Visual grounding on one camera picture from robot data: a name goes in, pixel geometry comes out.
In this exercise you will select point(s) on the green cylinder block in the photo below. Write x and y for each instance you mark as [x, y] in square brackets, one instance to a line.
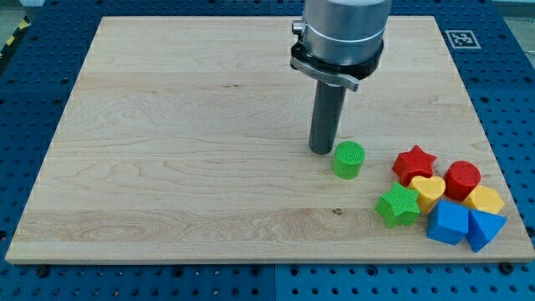
[348, 159]

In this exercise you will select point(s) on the green star block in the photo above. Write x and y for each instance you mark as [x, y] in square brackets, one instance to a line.
[398, 206]

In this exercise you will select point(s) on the red star block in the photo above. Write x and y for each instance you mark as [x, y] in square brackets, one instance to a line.
[414, 162]

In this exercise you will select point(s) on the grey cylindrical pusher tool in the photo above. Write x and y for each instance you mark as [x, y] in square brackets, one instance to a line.
[327, 108]

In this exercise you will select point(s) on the wooden board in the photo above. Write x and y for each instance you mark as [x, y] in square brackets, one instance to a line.
[185, 140]

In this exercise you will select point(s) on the yellow heart block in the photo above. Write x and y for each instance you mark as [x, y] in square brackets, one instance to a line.
[430, 190]

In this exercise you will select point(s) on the blue cube block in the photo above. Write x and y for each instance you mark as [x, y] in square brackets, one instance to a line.
[447, 222]

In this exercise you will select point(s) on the red cylinder block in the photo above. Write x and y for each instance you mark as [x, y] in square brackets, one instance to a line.
[461, 178]

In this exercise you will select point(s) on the white fiducial marker tag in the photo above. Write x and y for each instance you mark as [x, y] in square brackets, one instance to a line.
[462, 39]

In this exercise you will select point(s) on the yellow hexagon block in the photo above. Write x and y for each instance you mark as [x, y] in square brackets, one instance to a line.
[484, 198]

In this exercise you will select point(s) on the blue triangle block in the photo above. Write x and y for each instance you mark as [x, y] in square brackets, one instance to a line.
[482, 228]

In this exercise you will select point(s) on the black yellow hazard tape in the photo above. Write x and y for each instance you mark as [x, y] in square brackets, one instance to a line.
[16, 38]

